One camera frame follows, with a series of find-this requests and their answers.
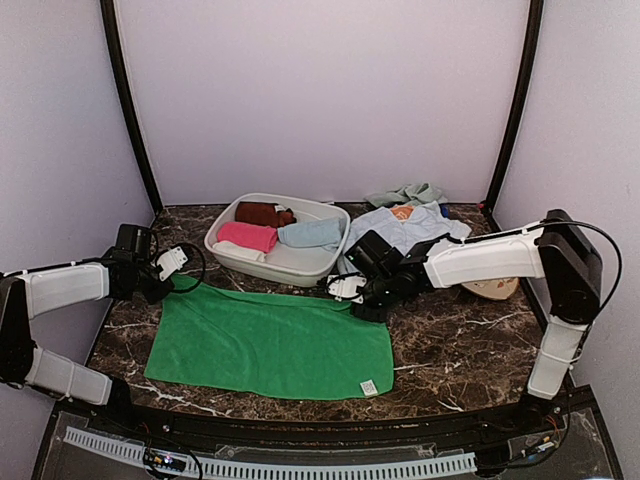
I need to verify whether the green microfiber towel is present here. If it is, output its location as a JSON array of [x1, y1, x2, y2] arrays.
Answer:
[[144, 274, 394, 401]]

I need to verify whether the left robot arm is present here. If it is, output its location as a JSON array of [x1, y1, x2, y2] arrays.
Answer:
[[1, 224, 188, 436]]

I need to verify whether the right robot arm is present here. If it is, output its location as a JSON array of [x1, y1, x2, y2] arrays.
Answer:
[[346, 209, 602, 434]]

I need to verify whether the white rolled towel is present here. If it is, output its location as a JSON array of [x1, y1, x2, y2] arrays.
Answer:
[[211, 241, 266, 262]]

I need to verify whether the light blue rolled towel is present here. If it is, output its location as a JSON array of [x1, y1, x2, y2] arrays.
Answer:
[[277, 217, 342, 251]]

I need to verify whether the orange patterned cloth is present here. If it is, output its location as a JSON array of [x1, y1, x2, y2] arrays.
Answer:
[[390, 205, 415, 222]]

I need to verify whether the white plastic basin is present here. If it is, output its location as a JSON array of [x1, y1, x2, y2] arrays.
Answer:
[[204, 193, 351, 288]]

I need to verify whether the light blue crumpled towel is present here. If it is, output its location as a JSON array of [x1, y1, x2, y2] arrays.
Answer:
[[337, 202, 471, 274]]

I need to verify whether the sage green crumpled towel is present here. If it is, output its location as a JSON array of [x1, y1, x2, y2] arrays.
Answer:
[[365, 183, 448, 207]]

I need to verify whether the pink rolled towel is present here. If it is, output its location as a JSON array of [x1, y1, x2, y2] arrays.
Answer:
[[217, 222, 278, 253]]

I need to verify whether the brown rolled towel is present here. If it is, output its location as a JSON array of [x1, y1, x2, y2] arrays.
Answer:
[[235, 201, 297, 228]]

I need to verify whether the small circuit board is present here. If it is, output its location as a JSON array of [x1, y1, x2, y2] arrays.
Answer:
[[143, 449, 187, 472]]

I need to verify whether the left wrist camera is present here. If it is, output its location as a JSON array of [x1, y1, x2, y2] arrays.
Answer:
[[154, 246, 190, 281]]

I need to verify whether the left camera black cable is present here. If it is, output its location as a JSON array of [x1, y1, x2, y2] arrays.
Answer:
[[149, 241, 206, 296]]

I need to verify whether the white slotted cable duct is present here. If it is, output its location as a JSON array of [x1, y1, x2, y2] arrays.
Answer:
[[64, 427, 477, 479]]

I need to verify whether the black front rail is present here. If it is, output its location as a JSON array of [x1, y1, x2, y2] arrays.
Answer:
[[89, 384, 596, 454]]

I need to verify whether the left black frame post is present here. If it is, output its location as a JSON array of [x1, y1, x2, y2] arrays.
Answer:
[[99, 0, 164, 216]]

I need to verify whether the black frame post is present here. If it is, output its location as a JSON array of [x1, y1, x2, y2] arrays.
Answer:
[[482, 0, 544, 217], [99, 0, 164, 216]]

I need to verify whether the right black frame post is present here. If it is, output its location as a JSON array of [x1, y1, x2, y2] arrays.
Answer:
[[482, 0, 544, 217]]

